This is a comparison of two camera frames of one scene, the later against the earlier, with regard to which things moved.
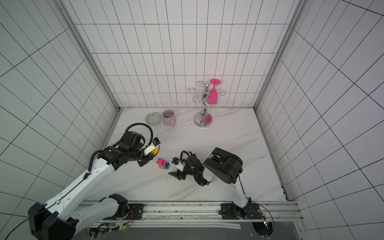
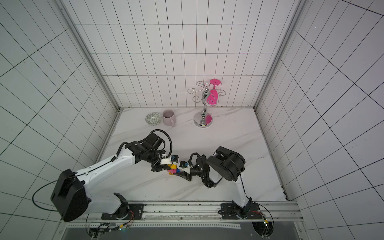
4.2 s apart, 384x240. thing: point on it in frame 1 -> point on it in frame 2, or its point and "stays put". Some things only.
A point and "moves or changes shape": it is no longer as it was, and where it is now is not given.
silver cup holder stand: (203, 119) stays put
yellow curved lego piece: (155, 151) moves or changes shape
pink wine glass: (212, 94) stays put
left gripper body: (144, 159) -> (156, 166)
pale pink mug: (169, 117) stays put
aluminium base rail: (199, 214) stays put
